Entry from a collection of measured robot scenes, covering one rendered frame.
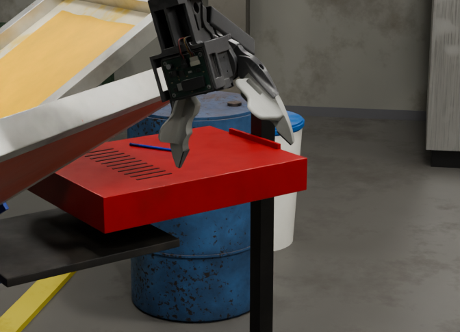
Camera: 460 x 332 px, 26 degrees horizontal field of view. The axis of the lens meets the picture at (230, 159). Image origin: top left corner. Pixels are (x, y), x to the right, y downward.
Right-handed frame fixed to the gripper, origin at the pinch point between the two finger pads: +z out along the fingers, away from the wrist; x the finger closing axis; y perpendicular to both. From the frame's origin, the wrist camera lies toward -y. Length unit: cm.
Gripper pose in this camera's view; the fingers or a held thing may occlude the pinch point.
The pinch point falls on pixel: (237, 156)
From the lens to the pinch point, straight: 115.5
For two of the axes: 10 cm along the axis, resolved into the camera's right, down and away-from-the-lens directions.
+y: -4.2, 2.4, -8.8
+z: 2.7, 9.5, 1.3
